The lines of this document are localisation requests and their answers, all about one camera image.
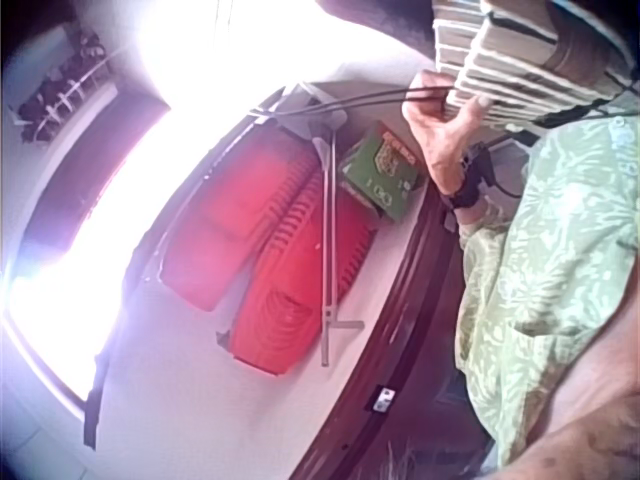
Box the stack of paperback books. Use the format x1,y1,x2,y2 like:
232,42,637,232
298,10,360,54
432,0,637,134

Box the black wrist band cable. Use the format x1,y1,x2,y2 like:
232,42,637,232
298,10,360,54
480,132,527,198

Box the person's left hand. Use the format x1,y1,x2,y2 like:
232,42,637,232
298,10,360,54
403,69,494,198

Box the dark wooden table rim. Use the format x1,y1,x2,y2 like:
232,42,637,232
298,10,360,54
287,179,501,480

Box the small white tag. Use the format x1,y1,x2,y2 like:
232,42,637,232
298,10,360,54
371,386,397,414

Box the grey metal T-shaped bar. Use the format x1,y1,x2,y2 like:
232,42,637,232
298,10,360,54
279,82,367,370

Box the thin black cable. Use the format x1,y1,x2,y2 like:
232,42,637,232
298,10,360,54
248,85,454,122

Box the red plastic basket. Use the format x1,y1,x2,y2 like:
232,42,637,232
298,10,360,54
162,124,322,312
230,169,377,377

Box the green printed cardboard box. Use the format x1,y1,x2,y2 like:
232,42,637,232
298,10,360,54
338,122,429,222

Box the white rack with dark items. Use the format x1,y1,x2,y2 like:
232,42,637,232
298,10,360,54
17,27,122,145

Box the black wrist band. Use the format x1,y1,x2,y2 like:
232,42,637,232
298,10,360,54
439,142,494,212

